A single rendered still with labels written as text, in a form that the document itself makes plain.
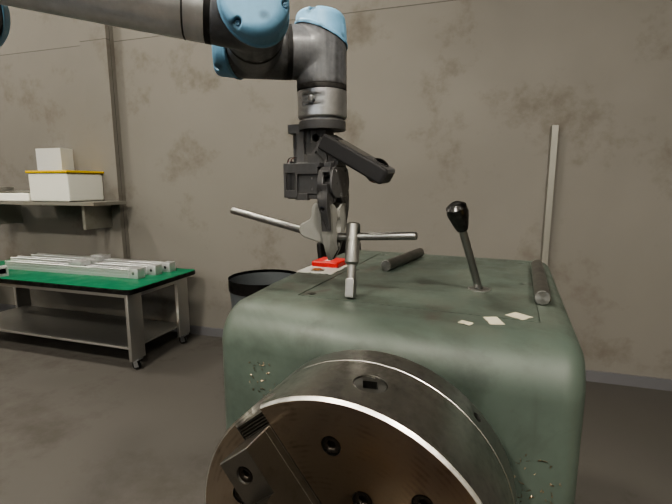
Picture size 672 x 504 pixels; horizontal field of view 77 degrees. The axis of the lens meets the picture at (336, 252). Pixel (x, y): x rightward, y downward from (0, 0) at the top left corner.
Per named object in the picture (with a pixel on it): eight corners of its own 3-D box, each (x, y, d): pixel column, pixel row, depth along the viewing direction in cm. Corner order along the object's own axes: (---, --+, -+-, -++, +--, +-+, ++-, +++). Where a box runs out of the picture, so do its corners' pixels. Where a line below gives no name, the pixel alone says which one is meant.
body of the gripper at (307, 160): (305, 200, 72) (304, 126, 70) (352, 200, 68) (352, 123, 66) (283, 202, 65) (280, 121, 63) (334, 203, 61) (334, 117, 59)
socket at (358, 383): (349, 418, 40) (353, 391, 39) (350, 399, 43) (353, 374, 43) (384, 422, 40) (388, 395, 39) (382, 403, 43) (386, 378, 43)
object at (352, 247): (359, 297, 65) (362, 224, 66) (354, 297, 63) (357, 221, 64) (346, 297, 66) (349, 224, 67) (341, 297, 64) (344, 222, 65)
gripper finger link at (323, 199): (328, 229, 67) (328, 173, 65) (338, 229, 66) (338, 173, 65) (315, 232, 62) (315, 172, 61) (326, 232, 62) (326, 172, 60)
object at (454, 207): (447, 230, 66) (448, 200, 65) (469, 231, 65) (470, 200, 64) (443, 233, 62) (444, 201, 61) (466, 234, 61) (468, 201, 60)
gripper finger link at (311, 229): (304, 258, 69) (304, 201, 68) (338, 260, 67) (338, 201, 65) (295, 261, 66) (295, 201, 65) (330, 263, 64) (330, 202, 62)
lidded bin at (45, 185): (106, 200, 405) (104, 171, 401) (69, 202, 367) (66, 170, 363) (67, 200, 419) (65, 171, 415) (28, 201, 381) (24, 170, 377)
